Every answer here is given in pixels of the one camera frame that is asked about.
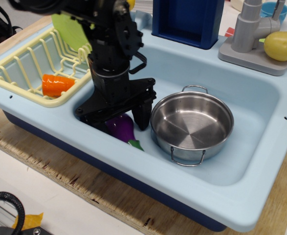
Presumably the orange plastic cup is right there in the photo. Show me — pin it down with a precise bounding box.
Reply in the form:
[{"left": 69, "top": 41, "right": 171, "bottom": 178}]
[{"left": 42, "top": 74, "right": 75, "bottom": 97}]

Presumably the yellow tape piece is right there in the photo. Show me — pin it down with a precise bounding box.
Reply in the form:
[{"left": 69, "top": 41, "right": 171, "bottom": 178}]
[{"left": 21, "top": 212, "right": 44, "bottom": 231}]

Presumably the yellow handled toy knife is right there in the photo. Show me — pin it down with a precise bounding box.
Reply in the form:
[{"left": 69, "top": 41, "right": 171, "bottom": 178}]
[{"left": 127, "top": 0, "right": 135, "bottom": 10}]

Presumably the purple toy eggplant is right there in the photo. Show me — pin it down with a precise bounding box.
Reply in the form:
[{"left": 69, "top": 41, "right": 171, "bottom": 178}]
[{"left": 106, "top": 114, "right": 143, "bottom": 151}]

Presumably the light blue toy sink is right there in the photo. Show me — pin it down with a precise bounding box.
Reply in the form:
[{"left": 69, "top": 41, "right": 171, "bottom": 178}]
[{"left": 0, "top": 11, "right": 287, "bottom": 233}]

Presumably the dark blue plastic box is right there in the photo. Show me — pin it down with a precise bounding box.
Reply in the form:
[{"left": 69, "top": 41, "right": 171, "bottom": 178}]
[{"left": 152, "top": 0, "right": 224, "bottom": 49}]

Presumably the stainless steel pot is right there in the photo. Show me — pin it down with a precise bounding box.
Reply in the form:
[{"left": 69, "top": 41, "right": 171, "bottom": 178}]
[{"left": 150, "top": 85, "right": 234, "bottom": 167}]

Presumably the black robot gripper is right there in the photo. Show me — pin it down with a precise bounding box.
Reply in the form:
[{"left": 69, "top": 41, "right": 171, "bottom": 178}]
[{"left": 75, "top": 69, "right": 156, "bottom": 134}]

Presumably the black sleeved cable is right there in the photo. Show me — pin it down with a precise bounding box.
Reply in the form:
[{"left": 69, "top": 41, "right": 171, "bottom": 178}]
[{"left": 0, "top": 191, "right": 26, "bottom": 235}]

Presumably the grey toy faucet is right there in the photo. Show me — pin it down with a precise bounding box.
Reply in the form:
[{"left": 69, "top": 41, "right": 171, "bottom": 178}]
[{"left": 218, "top": 0, "right": 287, "bottom": 76}]

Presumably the black metal base plate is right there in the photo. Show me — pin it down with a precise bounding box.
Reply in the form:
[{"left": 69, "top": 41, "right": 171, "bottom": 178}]
[{"left": 0, "top": 227, "right": 51, "bottom": 235}]

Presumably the yellow toy potato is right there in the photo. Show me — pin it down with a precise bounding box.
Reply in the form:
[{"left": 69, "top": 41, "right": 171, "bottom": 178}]
[{"left": 264, "top": 31, "right": 287, "bottom": 62}]

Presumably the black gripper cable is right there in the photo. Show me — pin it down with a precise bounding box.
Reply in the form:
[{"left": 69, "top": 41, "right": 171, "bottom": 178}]
[{"left": 128, "top": 52, "right": 148, "bottom": 75}]

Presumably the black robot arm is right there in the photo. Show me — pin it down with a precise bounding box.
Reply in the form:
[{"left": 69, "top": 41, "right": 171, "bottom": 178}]
[{"left": 10, "top": 0, "right": 156, "bottom": 131}]

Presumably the light green plastic plate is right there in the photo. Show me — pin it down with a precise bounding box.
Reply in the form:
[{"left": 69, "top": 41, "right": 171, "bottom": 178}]
[{"left": 51, "top": 14, "right": 92, "bottom": 52}]

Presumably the cream dish rack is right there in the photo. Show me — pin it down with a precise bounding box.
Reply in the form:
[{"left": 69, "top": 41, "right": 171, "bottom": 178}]
[{"left": 0, "top": 27, "right": 91, "bottom": 107}]

